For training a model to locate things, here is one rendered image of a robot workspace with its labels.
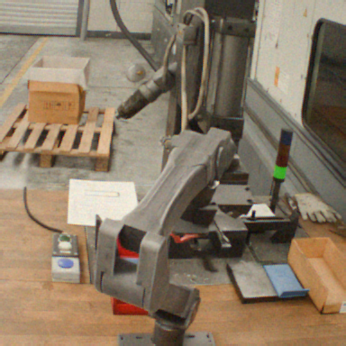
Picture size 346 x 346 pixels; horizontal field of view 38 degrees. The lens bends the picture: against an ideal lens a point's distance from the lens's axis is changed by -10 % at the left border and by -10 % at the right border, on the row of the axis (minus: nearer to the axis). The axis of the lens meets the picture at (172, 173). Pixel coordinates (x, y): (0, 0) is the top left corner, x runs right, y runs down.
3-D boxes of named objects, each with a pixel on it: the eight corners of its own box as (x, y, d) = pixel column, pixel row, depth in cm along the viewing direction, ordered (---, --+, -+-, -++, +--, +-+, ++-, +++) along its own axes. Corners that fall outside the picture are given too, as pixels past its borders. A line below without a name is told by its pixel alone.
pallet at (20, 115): (17, 116, 507) (18, 103, 501) (113, 122, 517) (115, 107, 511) (-13, 162, 397) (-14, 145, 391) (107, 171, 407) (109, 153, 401)
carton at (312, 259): (319, 317, 118) (327, 291, 115) (285, 262, 140) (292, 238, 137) (364, 314, 120) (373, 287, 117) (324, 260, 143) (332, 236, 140)
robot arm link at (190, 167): (181, 120, 90) (84, 246, 69) (232, 132, 87) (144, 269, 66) (183, 177, 98) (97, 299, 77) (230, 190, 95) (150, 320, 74)
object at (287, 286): (281, 301, 118) (284, 290, 117) (263, 267, 132) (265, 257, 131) (306, 298, 120) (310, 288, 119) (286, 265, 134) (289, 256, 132)
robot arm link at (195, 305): (159, 280, 102) (147, 293, 97) (202, 294, 99) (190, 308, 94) (157, 304, 105) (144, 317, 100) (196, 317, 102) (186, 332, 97)
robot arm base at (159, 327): (117, 308, 101) (122, 330, 95) (216, 306, 105) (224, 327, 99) (116, 336, 104) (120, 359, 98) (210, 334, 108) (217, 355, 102)
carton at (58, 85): (34, 103, 507) (37, 54, 487) (92, 105, 512) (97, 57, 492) (19, 123, 445) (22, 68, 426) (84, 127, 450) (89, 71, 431)
